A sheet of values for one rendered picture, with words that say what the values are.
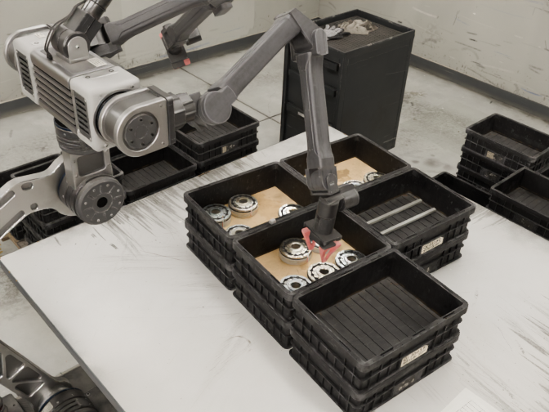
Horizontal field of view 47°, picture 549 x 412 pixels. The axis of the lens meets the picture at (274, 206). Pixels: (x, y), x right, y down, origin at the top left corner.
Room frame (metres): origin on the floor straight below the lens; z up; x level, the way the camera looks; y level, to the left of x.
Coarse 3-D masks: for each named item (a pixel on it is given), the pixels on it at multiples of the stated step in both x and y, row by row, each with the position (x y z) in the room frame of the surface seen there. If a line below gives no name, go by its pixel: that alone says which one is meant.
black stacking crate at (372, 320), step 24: (384, 264) 1.48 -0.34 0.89; (408, 264) 1.45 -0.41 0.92; (336, 288) 1.36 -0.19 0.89; (360, 288) 1.43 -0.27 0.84; (384, 288) 1.45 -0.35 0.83; (408, 288) 1.44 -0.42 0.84; (432, 288) 1.37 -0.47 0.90; (336, 312) 1.33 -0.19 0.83; (360, 312) 1.34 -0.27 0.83; (384, 312) 1.34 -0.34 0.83; (408, 312) 1.35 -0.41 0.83; (432, 312) 1.35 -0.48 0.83; (312, 336) 1.21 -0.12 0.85; (360, 336) 1.24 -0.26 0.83; (384, 336) 1.25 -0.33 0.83; (408, 336) 1.25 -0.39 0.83; (432, 336) 1.22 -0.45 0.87; (336, 360) 1.13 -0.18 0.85; (360, 384) 1.06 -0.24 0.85
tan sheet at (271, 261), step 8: (344, 248) 1.63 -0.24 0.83; (352, 248) 1.63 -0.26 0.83; (264, 256) 1.56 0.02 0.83; (272, 256) 1.57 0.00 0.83; (312, 256) 1.58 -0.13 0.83; (264, 264) 1.52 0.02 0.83; (272, 264) 1.53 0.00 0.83; (280, 264) 1.53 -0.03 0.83; (288, 264) 1.53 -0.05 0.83; (304, 264) 1.53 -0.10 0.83; (272, 272) 1.49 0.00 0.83; (280, 272) 1.49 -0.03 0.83; (288, 272) 1.49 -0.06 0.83; (296, 272) 1.49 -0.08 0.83; (304, 272) 1.50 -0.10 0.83
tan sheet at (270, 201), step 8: (264, 192) 1.93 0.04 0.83; (272, 192) 1.93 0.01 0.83; (280, 192) 1.93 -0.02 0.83; (264, 200) 1.87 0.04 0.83; (272, 200) 1.88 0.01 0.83; (280, 200) 1.88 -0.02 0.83; (288, 200) 1.88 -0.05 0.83; (264, 208) 1.82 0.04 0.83; (272, 208) 1.83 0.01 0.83; (232, 216) 1.77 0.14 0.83; (256, 216) 1.78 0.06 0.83; (264, 216) 1.78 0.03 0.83; (272, 216) 1.78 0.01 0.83; (232, 224) 1.72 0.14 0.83; (240, 224) 1.73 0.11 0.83; (248, 224) 1.73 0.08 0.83; (256, 224) 1.73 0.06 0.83
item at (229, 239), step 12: (252, 168) 1.93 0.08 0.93; (288, 168) 1.94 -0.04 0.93; (228, 180) 1.85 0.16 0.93; (300, 180) 1.87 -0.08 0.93; (192, 192) 1.76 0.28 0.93; (192, 204) 1.69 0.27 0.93; (312, 204) 1.72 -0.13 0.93; (204, 216) 1.63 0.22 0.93; (288, 216) 1.65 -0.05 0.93; (216, 228) 1.57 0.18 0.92; (252, 228) 1.58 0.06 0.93; (228, 240) 1.52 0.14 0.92
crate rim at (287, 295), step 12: (300, 216) 1.66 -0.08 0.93; (348, 216) 1.67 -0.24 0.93; (264, 228) 1.58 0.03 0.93; (384, 240) 1.55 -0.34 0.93; (240, 252) 1.47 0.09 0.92; (252, 264) 1.42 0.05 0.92; (264, 276) 1.37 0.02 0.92; (324, 276) 1.37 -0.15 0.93; (276, 288) 1.32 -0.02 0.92; (300, 288) 1.31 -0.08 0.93; (288, 300) 1.29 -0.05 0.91
